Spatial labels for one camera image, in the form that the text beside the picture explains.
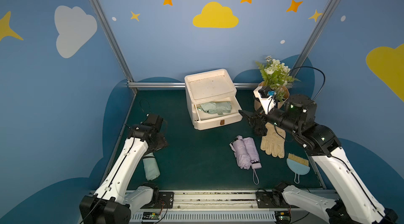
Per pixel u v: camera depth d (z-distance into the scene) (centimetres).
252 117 51
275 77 91
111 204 37
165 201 75
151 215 72
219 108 86
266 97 48
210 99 86
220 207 74
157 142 70
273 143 93
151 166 82
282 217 73
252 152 88
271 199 73
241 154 85
